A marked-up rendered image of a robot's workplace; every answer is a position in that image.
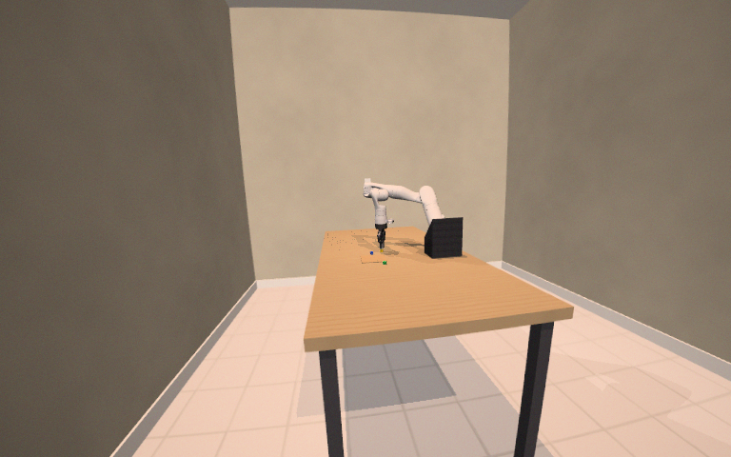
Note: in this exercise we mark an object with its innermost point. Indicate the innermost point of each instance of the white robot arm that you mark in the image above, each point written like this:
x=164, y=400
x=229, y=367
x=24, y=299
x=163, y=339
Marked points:
x=382, y=193

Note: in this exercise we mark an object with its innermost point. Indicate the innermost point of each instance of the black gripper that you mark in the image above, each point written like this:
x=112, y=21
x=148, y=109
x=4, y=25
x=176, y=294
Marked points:
x=381, y=234

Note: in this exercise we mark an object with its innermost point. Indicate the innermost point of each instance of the tan square mat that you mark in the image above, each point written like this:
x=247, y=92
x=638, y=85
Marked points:
x=373, y=258

